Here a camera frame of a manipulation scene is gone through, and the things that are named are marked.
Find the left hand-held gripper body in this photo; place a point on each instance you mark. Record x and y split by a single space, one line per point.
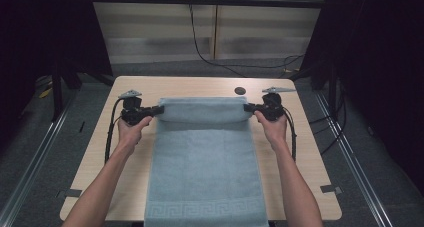
133 112

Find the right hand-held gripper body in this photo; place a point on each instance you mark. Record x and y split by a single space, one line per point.
271 105

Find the grey-blue towel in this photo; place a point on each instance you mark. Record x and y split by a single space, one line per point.
203 160

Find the person's left hand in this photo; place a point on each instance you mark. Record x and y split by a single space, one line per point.
131 135

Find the person's right hand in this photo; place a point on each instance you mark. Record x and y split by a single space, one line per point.
275 130

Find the dark round table grommet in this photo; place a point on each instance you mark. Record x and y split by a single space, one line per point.
240 90

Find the small black floor strip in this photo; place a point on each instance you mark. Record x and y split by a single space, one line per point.
82 127

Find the yellow floor item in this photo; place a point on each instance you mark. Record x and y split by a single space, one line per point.
45 93

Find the grey tape strip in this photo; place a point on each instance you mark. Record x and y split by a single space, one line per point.
330 189
71 193

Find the black horizontal bar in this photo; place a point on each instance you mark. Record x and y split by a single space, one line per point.
206 1

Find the black curtain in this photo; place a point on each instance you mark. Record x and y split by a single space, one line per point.
43 33
383 70

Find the black stand post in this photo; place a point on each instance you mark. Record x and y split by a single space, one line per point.
332 90
57 93

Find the metal floor rail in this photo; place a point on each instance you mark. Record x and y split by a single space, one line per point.
36 157
353 160

